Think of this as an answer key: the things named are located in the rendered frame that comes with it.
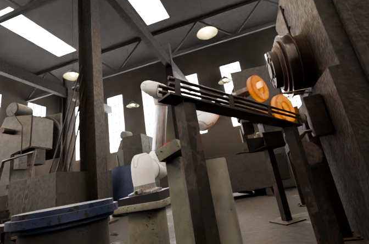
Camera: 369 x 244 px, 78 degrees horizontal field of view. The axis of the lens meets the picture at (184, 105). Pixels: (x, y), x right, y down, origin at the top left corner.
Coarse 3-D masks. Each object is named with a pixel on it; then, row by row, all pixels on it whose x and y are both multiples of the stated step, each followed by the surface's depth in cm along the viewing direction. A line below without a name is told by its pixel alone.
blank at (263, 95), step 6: (252, 78) 125; (258, 78) 129; (252, 84) 122; (264, 84) 130; (252, 90) 122; (258, 90) 124; (264, 90) 128; (252, 96) 123; (258, 96) 122; (264, 96) 125
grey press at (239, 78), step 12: (240, 72) 445; (252, 72) 441; (264, 72) 437; (240, 84) 438; (240, 108) 425; (240, 120) 469; (240, 132) 512; (252, 132) 452; (276, 156) 415; (288, 168) 405; (288, 180) 402; (240, 192) 418; (252, 192) 415
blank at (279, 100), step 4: (276, 96) 113; (280, 96) 114; (284, 96) 117; (272, 100) 113; (276, 100) 111; (280, 100) 113; (284, 100) 116; (288, 100) 118; (272, 104) 112; (276, 104) 110; (280, 104) 112; (284, 104) 117; (288, 104) 116; (292, 104) 118; (284, 108) 118; (288, 108) 116; (292, 108) 117; (276, 116) 110; (280, 116) 109; (284, 116) 110; (292, 120) 113
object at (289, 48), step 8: (280, 40) 156; (288, 40) 152; (288, 48) 148; (296, 48) 147; (288, 56) 146; (296, 56) 146; (296, 64) 146; (296, 72) 147; (296, 80) 149; (296, 88) 153
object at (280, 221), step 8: (264, 136) 192; (272, 136) 194; (280, 136) 197; (248, 144) 214; (256, 144) 217; (264, 144) 220; (272, 144) 191; (280, 144) 194; (264, 152) 202; (272, 152) 198; (272, 160) 195; (272, 168) 193; (272, 176) 193; (280, 176) 192; (272, 184) 193; (280, 184) 190; (280, 192) 187; (280, 200) 186; (280, 208) 186; (288, 208) 184; (288, 216) 182; (280, 224) 177; (288, 224) 172
